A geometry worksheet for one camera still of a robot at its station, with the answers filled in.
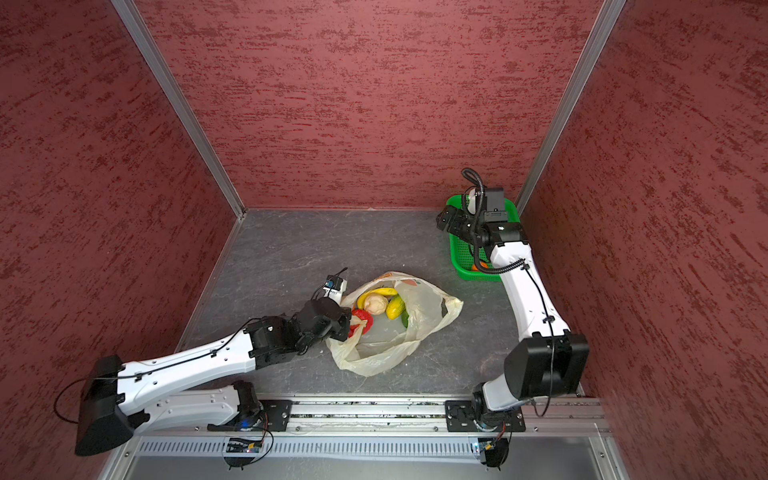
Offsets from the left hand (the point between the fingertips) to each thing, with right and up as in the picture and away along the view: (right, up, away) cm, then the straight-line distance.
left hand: (349, 317), depth 77 cm
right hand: (+26, +24, +4) cm, 36 cm away
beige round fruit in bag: (+6, +1, +13) cm, 14 cm away
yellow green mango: (+12, -1, +13) cm, 18 cm away
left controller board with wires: (-26, -31, -4) cm, 40 cm away
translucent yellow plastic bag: (+10, -11, +9) cm, 17 cm away
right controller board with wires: (+38, -33, -4) cm, 50 cm away
